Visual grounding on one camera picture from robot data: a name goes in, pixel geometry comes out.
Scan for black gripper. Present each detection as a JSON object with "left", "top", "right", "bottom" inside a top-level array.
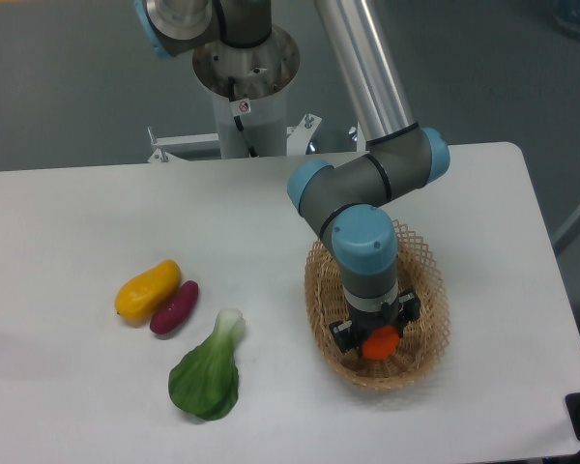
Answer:
[{"left": 329, "top": 290, "right": 421, "bottom": 356}]

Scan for orange fruit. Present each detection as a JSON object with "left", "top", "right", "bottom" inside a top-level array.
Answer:
[{"left": 361, "top": 326, "right": 400, "bottom": 361}]

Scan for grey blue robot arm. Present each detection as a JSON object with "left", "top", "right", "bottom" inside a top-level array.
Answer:
[{"left": 134, "top": 1, "right": 450, "bottom": 360}]

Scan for woven wicker basket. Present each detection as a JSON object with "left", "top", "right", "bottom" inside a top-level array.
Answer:
[{"left": 304, "top": 220, "right": 450, "bottom": 392}]

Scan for green bok choy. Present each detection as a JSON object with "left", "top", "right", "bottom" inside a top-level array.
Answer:
[{"left": 168, "top": 308, "right": 246, "bottom": 421}]

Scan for purple sweet potato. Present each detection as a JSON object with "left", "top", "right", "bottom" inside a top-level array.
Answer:
[{"left": 149, "top": 280, "right": 199, "bottom": 335}]

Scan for yellow mango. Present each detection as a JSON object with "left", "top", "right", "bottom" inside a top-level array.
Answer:
[{"left": 114, "top": 260, "right": 182, "bottom": 324}]

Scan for white frame at right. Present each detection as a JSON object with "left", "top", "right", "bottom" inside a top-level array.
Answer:
[{"left": 551, "top": 203, "right": 580, "bottom": 256}]

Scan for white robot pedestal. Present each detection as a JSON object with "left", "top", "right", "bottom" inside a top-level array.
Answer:
[{"left": 148, "top": 26, "right": 322, "bottom": 162}]

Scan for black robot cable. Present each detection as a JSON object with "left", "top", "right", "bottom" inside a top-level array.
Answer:
[{"left": 226, "top": 75, "right": 260, "bottom": 159}]

